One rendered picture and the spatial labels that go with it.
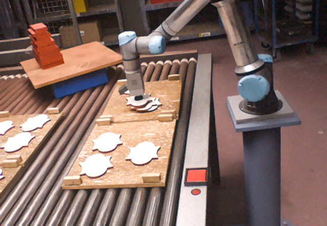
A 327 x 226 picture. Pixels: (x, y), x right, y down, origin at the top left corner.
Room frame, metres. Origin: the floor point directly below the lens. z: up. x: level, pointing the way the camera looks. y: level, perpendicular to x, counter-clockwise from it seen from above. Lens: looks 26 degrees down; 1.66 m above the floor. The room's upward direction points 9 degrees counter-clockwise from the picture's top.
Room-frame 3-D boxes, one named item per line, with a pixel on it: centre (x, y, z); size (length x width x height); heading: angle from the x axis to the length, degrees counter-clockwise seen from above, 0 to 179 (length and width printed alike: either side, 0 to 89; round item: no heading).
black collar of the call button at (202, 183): (0.96, -0.07, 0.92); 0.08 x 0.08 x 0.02; 78
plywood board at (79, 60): (2.05, 0.49, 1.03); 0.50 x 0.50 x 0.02; 24
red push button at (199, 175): (0.96, -0.07, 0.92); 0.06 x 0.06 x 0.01; 78
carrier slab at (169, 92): (1.59, 0.08, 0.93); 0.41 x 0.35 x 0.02; 171
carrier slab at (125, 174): (1.17, 0.16, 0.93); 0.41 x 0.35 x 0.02; 169
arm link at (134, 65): (1.51, 0.10, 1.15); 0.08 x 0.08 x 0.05
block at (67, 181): (1.01, 0.33, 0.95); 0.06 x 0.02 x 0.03; 79
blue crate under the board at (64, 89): (1.99, 0.47, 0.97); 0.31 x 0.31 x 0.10; 24
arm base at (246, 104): (1.42, -0.43, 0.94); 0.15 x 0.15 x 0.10
